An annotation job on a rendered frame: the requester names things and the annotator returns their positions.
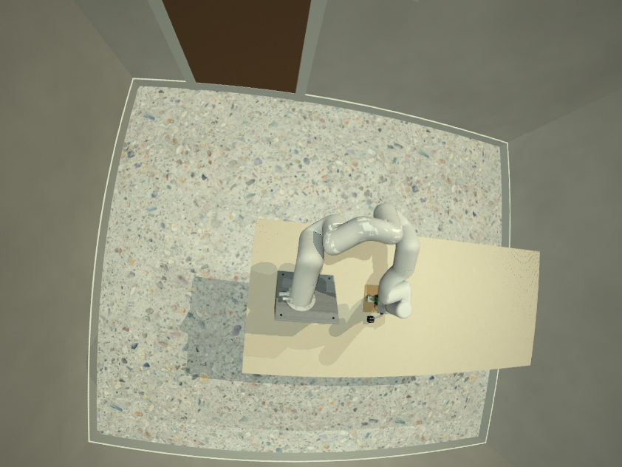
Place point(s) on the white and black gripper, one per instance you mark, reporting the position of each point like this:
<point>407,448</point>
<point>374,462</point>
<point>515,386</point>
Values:
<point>381,308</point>

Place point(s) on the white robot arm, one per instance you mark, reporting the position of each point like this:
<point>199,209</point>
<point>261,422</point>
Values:
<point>334,235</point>

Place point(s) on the tan flat mat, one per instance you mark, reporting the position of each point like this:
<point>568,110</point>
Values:
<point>370,290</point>

